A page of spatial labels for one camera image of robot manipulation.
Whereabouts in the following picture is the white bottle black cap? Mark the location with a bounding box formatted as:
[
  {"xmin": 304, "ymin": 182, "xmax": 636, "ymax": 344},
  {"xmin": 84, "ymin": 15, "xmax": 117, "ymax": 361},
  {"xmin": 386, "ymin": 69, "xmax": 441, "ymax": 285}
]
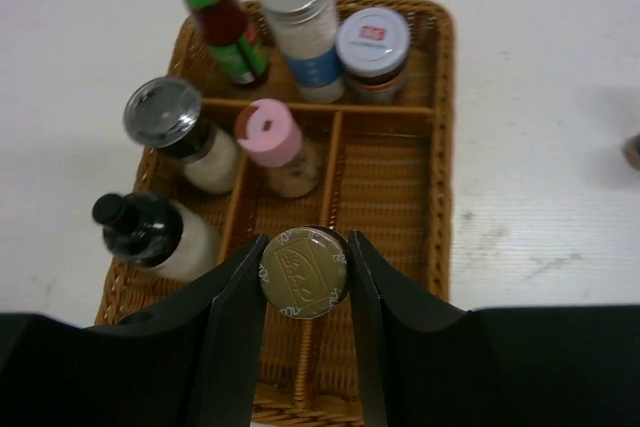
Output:
[{"xmin": 92, "ymin": 193, "xmax": 221, "ymax": 283}]

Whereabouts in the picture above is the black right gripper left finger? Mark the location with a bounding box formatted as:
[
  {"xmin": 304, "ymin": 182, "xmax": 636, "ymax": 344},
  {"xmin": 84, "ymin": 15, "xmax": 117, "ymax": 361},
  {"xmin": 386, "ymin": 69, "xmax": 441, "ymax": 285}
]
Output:
[{"xmin": 1, "ymin": 235, "xmax": 268, "ymax": 426}]

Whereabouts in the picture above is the brown spice jar red label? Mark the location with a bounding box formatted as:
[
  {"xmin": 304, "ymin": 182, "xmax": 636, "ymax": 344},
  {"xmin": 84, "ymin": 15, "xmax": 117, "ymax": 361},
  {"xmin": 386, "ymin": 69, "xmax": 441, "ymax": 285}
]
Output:
[{"xmin": 336, "ymin": 7, "xmax": 411, "ymax": 105}]

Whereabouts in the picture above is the white bead jar silver lid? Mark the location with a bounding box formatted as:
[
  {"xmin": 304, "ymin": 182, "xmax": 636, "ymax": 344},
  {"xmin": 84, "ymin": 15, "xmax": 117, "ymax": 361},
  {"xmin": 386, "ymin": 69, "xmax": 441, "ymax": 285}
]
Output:
[{"xmin": 259, "ymin": 0, "xmax": 345, "ymax": 104}]

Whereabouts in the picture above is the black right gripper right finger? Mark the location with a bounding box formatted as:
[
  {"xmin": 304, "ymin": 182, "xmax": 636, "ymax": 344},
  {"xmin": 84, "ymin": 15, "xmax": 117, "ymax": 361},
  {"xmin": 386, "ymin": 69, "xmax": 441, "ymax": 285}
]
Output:
[{"xmin": 348, "ymin": 231, "xmax": 639, "ymax": 426}]

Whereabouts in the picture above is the clear jar grey lid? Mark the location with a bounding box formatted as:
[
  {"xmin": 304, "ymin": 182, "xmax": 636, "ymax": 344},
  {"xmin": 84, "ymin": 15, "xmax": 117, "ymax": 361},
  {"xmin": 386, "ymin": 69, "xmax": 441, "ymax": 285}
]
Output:
[{"xmin": 123, "ymin": 76, "xmax": 240, "ymax": 195}]

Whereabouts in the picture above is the small yellow label bottle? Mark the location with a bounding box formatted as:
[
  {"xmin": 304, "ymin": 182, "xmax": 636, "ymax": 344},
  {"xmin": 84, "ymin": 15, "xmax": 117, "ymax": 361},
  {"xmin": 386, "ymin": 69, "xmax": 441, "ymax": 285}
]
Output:
[{"xmin": 258, "ymin": 226, "xmax": 349, "ymax": 320}]

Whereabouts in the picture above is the pink cap spice shaker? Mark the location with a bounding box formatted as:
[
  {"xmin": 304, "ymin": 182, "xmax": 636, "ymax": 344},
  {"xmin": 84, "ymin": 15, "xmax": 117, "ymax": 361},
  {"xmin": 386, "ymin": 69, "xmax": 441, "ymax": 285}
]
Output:
[{"xmin": 234, "ymin": 98, "xmax": 322, "ymax": 199}]

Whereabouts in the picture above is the red sauce bottle yellow cap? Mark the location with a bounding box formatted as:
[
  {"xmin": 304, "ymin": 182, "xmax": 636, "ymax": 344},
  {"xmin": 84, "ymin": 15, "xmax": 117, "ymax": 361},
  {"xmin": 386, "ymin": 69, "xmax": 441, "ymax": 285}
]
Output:
[{"xmin": 183, "ymin": 0, "xmax": 270, "ymax": 87}]

